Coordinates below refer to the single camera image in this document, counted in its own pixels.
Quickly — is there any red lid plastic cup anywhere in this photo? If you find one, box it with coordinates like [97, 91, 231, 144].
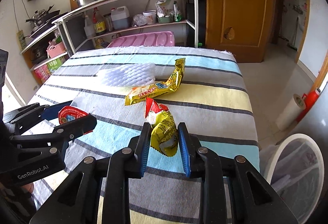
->
[58, 106, 97, 139]

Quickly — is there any yellow red snack bag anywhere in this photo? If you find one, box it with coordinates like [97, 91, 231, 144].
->
[145, 97, 178, 157]

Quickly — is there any white trash bin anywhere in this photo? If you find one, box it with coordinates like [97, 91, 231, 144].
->
[260, 132, 326, 224]

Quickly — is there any person's left hand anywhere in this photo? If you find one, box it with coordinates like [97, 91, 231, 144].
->
[21, 183, 34, 193]

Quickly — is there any striped tablecloth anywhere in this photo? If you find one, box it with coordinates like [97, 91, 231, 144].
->
[31, 46, 259, 223]

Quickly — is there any gold yellow snack wrapper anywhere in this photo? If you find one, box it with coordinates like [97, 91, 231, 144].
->
[124, 58, 186, 106]

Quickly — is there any pink storage basket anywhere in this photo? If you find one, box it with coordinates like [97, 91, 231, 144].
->
[46, 41, 66, 58]

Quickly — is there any white foam fruit net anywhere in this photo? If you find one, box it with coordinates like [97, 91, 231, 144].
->
[96, 64, 156, 87]

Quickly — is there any black pan on stove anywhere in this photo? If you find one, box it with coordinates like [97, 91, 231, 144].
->
[26, 5, 67, 39]

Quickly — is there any pink plastic tray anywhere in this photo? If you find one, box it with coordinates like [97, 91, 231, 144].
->
[107, 31, 175, 48]

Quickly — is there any cooking oil bottle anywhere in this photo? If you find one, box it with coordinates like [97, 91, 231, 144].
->
[92, 8, 107, 36]

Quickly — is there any white paper roll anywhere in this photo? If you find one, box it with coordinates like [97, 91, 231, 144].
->
[275, 94, 306, 131]

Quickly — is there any white plastic jug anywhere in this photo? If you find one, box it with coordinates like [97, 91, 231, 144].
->
[111, 6, 131, 30]

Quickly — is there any translucent bin liner bag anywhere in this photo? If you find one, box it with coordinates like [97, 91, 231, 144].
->
[259, 137, 320, 219]

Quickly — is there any white metal shelf rack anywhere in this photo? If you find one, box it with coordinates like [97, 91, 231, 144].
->
[19, 0, 212, 86]

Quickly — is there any red fire extinguisher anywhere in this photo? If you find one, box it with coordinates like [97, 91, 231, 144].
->
[296, 88, 321, 122]

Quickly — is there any silver refrigerator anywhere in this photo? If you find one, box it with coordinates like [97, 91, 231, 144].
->
[288, 86, 328, 155]

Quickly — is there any wooden door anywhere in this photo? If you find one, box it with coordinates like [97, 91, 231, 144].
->
[206, 0, 274, 63]

